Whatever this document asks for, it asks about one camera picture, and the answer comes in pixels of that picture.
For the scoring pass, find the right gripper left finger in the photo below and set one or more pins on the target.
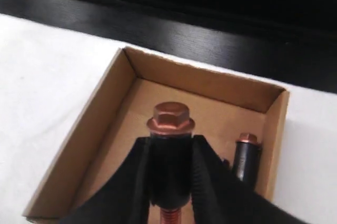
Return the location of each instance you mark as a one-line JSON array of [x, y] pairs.
[[123, 195]]

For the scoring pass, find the brown cardboard box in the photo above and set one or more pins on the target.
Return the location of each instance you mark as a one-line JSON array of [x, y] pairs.
[[194, 95]]

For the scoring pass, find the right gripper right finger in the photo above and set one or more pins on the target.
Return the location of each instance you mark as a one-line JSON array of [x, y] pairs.
[[223, 195]]

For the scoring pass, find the black cylindrical sleeve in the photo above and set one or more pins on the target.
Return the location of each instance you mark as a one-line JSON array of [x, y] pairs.
[[169, 171], [245, 160]]

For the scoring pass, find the copper hex flange bolt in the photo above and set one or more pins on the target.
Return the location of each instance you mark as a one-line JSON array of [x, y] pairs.
[[247, 137], [170, 118]]

